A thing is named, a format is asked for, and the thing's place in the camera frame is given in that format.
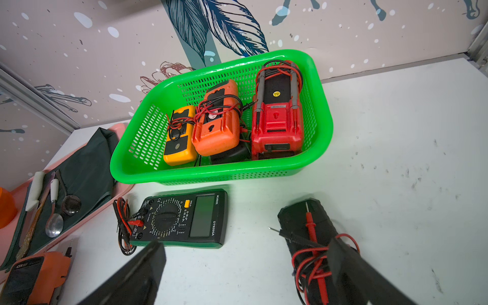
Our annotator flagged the orange plastic bowl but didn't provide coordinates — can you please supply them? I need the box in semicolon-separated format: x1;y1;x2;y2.
0;188;17;229

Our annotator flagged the red multimeter with leads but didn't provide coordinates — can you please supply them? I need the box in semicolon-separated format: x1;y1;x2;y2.
250;60;304;160

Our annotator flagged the green plastic basket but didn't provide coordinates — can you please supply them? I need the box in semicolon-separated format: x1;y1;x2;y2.
110;50;334;185

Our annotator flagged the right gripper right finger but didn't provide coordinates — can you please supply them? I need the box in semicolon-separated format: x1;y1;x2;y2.
327;239;414;304

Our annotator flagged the small black multimeter with leads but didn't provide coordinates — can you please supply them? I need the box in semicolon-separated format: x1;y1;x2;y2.
276;198;359;304

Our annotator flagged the yellow multimeter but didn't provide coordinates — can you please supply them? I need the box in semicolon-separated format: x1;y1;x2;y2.
163;105;197;166

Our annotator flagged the dark green cloth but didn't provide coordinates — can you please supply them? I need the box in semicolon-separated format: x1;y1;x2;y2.
1;128;119;270

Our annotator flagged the small orange-black multimeter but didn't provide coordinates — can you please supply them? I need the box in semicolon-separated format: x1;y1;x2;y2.
1;247;72;304

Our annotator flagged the dark green multimeter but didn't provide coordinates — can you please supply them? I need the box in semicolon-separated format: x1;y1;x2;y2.
113;189;229;256

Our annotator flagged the large orange multimeter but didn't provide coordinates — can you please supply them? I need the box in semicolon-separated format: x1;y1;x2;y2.
192;80;243;156

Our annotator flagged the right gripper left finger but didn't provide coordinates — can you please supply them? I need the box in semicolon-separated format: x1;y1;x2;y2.
80;241;166;305

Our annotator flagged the knife on cutting board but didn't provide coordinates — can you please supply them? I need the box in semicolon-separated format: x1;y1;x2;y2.
19;172;45;249

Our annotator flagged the metal spoon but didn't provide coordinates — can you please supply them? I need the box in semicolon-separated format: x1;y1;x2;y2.
45;179;64;238

